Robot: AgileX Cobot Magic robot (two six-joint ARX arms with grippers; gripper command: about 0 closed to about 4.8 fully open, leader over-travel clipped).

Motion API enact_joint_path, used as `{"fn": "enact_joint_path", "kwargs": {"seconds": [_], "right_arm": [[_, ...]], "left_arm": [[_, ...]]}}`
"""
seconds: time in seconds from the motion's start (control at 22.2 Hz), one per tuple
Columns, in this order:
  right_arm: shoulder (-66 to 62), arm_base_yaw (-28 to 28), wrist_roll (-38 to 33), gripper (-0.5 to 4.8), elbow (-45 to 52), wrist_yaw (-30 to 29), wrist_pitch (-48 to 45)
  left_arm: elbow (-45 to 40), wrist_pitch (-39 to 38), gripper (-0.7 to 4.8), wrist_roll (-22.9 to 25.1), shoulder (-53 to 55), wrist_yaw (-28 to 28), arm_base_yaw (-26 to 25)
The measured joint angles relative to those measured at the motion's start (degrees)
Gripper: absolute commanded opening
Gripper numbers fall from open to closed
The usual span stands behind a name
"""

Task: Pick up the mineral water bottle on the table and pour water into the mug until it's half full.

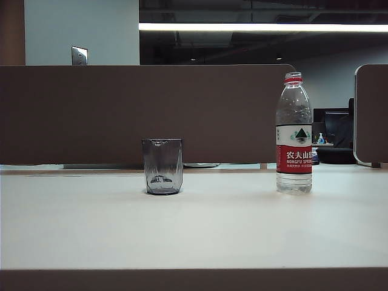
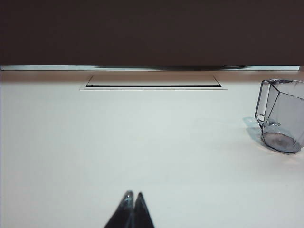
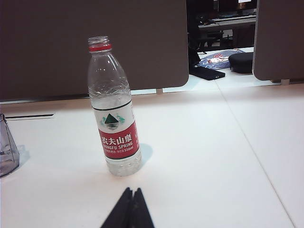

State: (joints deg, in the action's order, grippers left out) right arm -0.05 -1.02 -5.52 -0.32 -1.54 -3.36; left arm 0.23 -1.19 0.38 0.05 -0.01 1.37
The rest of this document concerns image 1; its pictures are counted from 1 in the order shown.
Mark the black office chair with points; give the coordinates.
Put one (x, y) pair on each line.
(345, 130)

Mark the small blue dispenser bottle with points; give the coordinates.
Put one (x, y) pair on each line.
(321, 139)

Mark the clear red-label water bottle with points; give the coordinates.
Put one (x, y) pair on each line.
(294, 159)

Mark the grey faceted glass mug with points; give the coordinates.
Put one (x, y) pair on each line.
(162, 169)

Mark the white ceiling light strip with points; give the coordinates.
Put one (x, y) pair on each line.
(242, 27)

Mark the black round cushion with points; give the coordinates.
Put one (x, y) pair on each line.
(335, 155)

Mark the black computer monitor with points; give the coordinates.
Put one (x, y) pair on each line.
(333, 124)

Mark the colourful patterned mat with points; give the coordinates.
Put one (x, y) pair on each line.
(315, 158)

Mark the brown round-cornered desk partition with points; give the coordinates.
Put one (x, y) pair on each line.
(373, 115)

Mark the grey flat stand base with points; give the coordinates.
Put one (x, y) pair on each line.
(201, 165)

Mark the silver wall switch plate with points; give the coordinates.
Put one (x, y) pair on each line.
(79, 56)

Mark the long brown desk partition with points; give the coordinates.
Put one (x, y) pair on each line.
(91, 115)

